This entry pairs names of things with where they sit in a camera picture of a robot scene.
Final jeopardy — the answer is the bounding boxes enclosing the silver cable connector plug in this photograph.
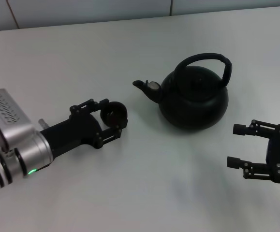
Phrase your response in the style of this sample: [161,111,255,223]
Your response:
[38,118,50,129]

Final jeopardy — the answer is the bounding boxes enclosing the small dark teacup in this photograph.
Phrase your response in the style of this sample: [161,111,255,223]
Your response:
[100,101,128,129]

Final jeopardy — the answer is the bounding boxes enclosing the silver vented wrist camera box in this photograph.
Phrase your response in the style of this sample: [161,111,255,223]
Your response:
[0,88,34,148]

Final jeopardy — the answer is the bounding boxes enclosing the black round teapot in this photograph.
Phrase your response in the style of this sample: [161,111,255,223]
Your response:
[132,52,233,131]

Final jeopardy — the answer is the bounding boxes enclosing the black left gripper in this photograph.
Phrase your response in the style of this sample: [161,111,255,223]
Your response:
[39,98,129,159]

